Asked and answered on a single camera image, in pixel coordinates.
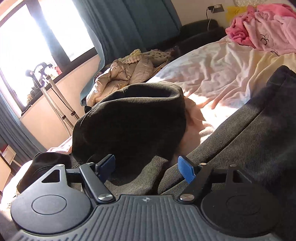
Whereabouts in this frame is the dark framed window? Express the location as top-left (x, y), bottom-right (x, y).
top-left (1, 1), bottom-right (97, 111)

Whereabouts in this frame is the blue curtain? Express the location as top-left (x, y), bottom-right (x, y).
top-left (74, 1), bottom-right (181, 106)
top-left (1, 92), bottom-right (46, 163)

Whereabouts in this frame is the white wooden chair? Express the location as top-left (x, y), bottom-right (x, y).
top-left (0, 145), bottom-right (22, 193)

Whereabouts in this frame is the quilted white headboard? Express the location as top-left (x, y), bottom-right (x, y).
top-left (233, 0), bottom-right (267, 7)

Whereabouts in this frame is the pink fleece blanket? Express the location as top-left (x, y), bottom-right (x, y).
top-left (226, 3), bottom-right (295, 56)

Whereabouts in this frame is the wall power outlet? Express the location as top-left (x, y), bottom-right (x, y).
top-left (207, 4), bottom-right (224, 14)

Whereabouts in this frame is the black sofa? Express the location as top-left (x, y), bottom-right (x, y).
top-left (148, 20), bottom-right (226, 59)

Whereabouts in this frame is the yellow pillow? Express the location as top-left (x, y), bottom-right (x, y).
top-left (226, 6), bottom-right (247, 23)

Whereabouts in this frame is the right blue curtain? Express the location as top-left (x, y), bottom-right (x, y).
top-left (74, 1), bottom-right (181, 106)

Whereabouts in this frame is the beige quilted jacket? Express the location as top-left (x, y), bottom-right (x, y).
top-left (85, 49), bottom-right (171, 107)

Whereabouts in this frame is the pastel bed sheet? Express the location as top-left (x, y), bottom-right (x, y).
top-left (0, 34), bottom-right (296, 209)

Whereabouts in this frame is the left blue curtain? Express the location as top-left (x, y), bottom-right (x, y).
top-left (1, 92), bottom-right (46, 163)

